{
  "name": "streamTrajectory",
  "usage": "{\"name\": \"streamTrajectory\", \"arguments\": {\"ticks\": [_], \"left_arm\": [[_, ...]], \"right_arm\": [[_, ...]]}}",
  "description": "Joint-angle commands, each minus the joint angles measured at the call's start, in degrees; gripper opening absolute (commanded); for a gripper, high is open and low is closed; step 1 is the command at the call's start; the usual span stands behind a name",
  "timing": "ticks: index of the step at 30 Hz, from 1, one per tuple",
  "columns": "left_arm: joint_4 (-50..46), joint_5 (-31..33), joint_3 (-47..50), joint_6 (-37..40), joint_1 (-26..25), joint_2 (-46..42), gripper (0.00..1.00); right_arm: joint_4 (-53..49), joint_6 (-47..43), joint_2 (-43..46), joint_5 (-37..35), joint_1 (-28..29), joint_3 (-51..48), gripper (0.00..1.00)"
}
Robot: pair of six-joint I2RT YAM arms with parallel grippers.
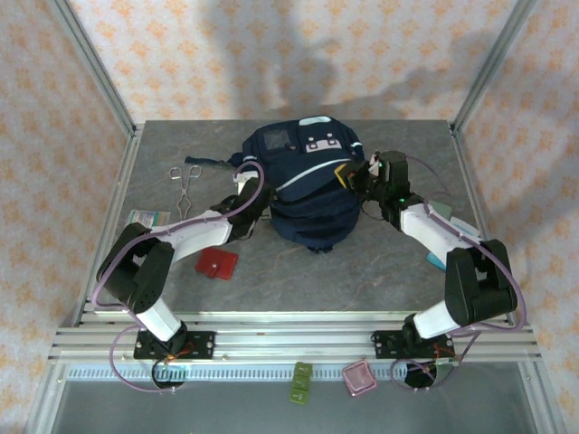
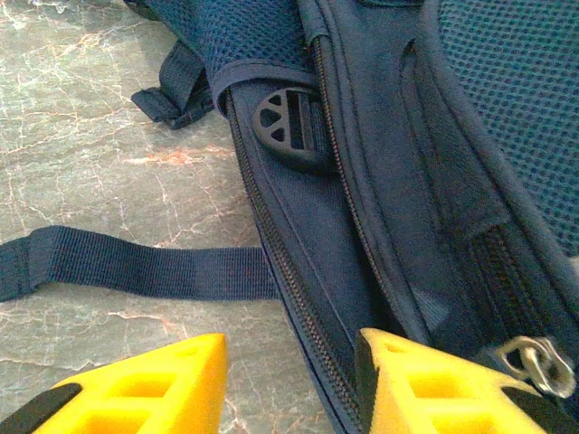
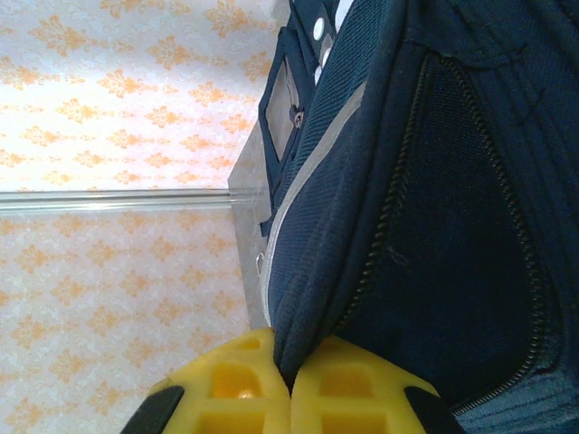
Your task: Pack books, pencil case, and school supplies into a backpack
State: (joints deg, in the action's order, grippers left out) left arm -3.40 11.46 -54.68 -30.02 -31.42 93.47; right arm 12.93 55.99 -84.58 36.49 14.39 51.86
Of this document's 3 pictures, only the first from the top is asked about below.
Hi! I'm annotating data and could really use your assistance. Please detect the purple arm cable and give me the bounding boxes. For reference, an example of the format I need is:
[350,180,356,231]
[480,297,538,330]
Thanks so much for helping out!
[91,162,266,394]
[388,156,529,392]

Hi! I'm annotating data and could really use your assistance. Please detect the aluminium side rail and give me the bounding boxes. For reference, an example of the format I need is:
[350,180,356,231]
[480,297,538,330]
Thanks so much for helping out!
[74,126,146,326]
[450,121,517,326]

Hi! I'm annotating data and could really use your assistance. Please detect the slotted grey cable duct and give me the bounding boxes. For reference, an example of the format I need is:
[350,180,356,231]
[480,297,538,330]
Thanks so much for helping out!
[67,364,521,382]

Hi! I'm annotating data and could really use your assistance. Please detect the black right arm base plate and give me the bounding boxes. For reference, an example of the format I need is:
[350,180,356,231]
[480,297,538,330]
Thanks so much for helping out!
[370,329,455,362]

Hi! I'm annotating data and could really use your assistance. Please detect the small clear packet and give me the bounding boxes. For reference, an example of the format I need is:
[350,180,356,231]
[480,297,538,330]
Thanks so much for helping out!
[126,209,172,227]

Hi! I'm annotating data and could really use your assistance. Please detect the aluminium front rail beam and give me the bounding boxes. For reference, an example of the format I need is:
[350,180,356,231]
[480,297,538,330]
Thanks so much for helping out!
[47,311,542,363]

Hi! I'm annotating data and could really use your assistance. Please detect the light blue white packet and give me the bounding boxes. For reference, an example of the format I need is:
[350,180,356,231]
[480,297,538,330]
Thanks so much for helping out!
[424,215,481,272]

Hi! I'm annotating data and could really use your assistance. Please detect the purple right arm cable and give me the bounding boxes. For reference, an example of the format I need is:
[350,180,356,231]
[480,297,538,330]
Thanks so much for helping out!
[388,156,529,392]

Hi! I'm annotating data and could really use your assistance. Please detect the metal scissor tongs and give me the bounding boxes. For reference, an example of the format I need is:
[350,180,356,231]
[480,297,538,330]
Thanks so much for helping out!
[169,165,203,219]

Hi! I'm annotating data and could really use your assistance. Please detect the black round cable port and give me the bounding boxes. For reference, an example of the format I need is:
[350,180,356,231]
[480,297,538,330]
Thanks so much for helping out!
[402,359,456,391]

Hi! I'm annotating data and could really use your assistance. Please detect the pink square plastic case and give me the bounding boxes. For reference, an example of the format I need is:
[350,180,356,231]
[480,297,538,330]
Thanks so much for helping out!
[341,359,379,398]

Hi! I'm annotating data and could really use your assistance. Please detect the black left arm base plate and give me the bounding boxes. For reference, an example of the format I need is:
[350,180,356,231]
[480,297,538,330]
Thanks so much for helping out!
[134,329,217,362]

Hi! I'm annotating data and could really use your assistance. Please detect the grey-green snap pouch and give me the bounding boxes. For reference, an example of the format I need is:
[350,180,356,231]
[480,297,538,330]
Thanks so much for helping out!
[424,201,453,222]

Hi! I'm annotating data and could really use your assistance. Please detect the red snap wallet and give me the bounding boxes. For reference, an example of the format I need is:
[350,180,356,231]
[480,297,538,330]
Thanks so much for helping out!
[194,247,240,281]

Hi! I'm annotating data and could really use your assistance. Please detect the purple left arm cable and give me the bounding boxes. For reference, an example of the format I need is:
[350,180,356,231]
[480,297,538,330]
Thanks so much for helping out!
[91,162,266,394]

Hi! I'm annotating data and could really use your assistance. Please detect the navy blue backpack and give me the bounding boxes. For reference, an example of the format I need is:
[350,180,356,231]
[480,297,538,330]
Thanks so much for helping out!
[185,115,365,253]

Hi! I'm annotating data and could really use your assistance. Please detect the aluminium frame post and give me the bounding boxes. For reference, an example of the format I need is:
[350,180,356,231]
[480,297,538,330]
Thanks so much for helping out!
[47,0,138,137]
[451,0,539,132]

